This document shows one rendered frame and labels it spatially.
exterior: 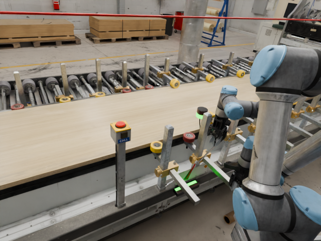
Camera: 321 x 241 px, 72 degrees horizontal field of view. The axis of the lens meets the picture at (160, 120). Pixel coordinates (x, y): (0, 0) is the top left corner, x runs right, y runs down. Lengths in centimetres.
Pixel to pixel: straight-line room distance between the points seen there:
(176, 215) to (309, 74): 173
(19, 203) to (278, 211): 117
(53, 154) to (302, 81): 118
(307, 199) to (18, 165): 124
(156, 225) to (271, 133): 158
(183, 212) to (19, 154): 143
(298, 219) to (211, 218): 151
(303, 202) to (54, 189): 114
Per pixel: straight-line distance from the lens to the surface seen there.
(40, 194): 138
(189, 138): 147
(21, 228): 146
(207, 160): 141
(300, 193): 80
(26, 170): 131
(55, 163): 131
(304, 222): 79
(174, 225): 212
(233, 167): 124
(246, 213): 71
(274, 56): 66
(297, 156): 98
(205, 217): 222
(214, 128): 118
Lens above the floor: 176
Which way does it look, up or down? 32 degrees down
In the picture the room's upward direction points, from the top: 7 degrees clockwise
